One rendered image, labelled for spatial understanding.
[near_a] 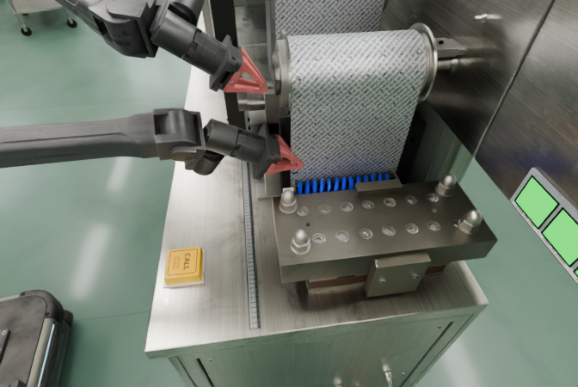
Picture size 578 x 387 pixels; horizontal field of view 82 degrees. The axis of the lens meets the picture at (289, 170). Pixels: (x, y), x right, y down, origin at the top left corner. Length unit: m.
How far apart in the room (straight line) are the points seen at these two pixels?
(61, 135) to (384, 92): 0.52
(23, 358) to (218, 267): 1.03
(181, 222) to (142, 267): 1.11
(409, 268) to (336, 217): 0.16
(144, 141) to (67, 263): 1.61
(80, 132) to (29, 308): 1.23
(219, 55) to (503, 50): 0.44
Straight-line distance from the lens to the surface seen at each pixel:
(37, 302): 1.75
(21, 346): 1.69
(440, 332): 0.89
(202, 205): 0.87
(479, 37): 0.68
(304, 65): 0.58
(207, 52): 0.59
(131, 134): 0.58
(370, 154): 0.71
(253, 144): 0.62
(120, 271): 1.97
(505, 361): 1.85
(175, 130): 0.58
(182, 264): 0.75
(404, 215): 0.70
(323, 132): 0.65
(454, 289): 0.80
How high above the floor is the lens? 1.54
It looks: 43 degrees down
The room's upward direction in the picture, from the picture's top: straight up
